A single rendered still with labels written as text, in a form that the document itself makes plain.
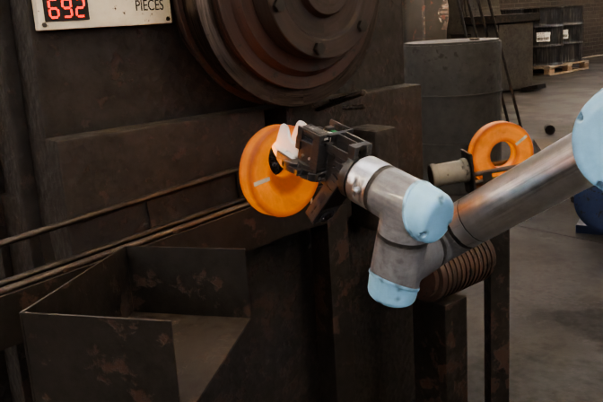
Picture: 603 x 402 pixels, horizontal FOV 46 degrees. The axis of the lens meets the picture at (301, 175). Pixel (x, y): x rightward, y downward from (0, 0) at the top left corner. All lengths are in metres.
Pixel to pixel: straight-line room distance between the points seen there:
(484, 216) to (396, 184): 0.15
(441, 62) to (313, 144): 3.04
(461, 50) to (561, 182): 3.11
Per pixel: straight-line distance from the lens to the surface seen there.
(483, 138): 1.72
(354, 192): 1.01
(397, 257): 1.00
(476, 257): 1.68
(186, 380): 0.98
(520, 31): 9.47
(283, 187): 1.19
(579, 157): 0.81
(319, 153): 1.07
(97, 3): 1.36
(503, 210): 1.04
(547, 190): 1.01
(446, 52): 4.08
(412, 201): 0.95
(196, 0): 1.30
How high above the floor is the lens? 1.05
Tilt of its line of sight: 12 degrees down
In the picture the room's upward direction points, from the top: 4 degrees counter-clockwise
